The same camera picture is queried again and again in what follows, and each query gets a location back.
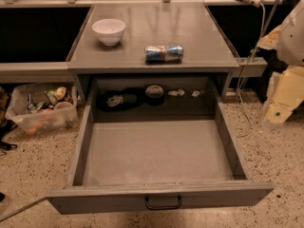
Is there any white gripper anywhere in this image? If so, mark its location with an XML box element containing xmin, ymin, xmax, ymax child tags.
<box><xmin>257</xmin><ymin>0</ymin><xmax>304</xmax><ymax>130</ymax></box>

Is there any blue silver redbull can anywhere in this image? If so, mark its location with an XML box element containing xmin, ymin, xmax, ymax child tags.
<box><xmin>144</xmin><ymin>45</ymin><xmax>184</xmax><ymax>63</ymax></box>

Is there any grey open top drawer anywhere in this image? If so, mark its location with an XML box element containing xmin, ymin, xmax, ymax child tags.
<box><xmin>47</xmin><ymin>75</ymin><xmax>274</xmax><ymax>214</ymax></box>

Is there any crumpled white paper right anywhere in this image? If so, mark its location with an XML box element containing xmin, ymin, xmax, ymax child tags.
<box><xmin>191</xmin><ymin>90</ymin><xmax>205</xmax><ymax>98</ymax></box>

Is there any black tape roll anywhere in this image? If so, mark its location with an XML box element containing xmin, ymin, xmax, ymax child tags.
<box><xmin>145</xmin><ymin>85</ymin><xmax>164</xmax><ymax>105</ymax></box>

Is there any grey cabinet desk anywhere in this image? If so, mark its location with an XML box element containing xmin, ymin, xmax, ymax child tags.
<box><xmin>68</xmin><ymin>1</ymin><xmax>238</xmax><ymax>100</ymax></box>

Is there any black cloth with label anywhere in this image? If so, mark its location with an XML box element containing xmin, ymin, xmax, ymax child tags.
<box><xmin>96</xmin><ymin>87</ymin><xmax>144</xmax><ymax>112</ymax></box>

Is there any white ceramic bowl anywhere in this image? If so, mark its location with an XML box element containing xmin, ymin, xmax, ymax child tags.
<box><xmin>92</xmin><ymin>19</ymin><xmax>126</xmax><ymax>46</ymax></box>

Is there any clear plastic bin of items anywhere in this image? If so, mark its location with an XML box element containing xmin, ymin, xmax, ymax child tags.
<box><xmin>6</xmin><ymin>83</ymin><xmax>78</xmax><ymax>134</ymax></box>

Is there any white hanging cable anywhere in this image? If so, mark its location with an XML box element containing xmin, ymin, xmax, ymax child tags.
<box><xmin>236</xmin><ymin>2</ymin><xmax>267</xmax><ymax>139</ymax></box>

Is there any black drawer handle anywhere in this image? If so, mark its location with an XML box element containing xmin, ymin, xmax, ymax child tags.
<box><xmin>145</xmin><ymin>196</ymin><xmax>182</xmax><ymax>211</ymax></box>

